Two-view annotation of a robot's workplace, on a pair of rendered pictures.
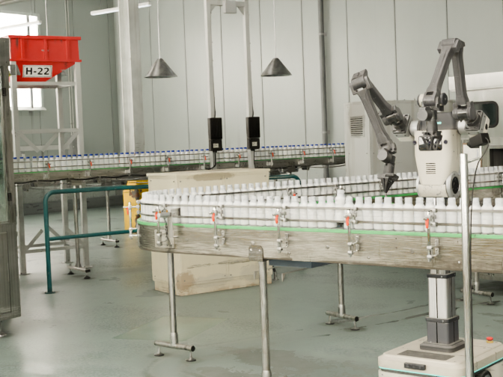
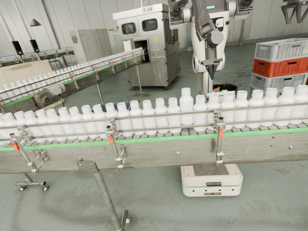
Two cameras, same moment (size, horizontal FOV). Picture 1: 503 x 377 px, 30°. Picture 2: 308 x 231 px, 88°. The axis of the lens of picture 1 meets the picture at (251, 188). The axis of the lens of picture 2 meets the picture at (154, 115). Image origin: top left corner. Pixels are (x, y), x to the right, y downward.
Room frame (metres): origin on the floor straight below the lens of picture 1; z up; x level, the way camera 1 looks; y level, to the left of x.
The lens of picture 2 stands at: (4.45, 0.00, 1.42)
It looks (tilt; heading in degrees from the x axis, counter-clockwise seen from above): 27 degrees down; 329
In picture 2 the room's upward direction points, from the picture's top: 8 degrees counter-clockwise
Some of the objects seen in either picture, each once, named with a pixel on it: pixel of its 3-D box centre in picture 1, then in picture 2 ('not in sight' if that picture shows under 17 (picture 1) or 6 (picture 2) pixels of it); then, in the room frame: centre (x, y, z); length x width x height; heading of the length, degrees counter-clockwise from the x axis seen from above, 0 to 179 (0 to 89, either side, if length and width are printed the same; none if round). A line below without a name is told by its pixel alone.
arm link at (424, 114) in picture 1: (427, 108); not in sight; (4.71, -0.90, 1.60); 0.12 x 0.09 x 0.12; 142
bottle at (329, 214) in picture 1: (330, 212); (173, 115); (4.95, -0.41, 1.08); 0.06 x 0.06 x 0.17
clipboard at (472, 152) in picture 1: (471, 159); (127, 46); (8.65, -2.03, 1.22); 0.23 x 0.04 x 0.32; 33
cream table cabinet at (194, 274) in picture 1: (210, 228); (30, 88); (9.53, 0.43, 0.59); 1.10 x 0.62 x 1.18; 123
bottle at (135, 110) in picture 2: (305, 211); (137, 118); (5.07, -0.28, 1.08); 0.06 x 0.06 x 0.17
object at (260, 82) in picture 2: not in sight; (277, 79); (5.44, -2.94, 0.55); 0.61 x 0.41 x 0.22; 59
